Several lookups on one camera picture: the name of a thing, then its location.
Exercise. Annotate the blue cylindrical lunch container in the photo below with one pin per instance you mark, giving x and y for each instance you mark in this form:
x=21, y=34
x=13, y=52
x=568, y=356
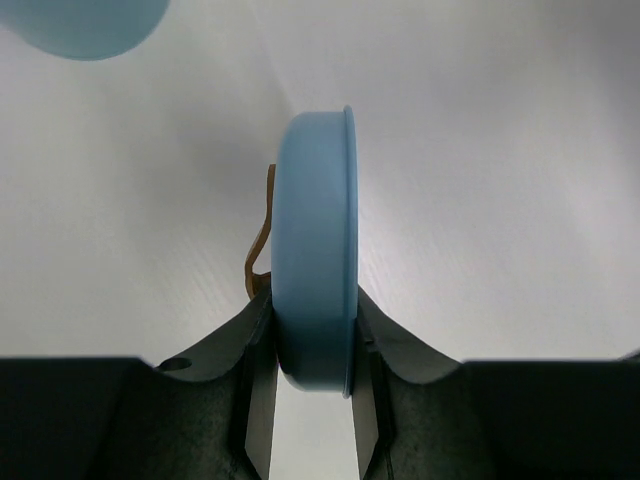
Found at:
x=83, y=29

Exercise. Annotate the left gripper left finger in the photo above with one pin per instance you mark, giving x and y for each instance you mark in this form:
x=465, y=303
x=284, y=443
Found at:
x=205, y=413

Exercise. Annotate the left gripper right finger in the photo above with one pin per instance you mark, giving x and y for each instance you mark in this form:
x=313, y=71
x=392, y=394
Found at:
x=418, y=414

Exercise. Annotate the blue round lid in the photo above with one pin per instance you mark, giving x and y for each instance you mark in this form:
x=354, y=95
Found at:
x=306, y=250

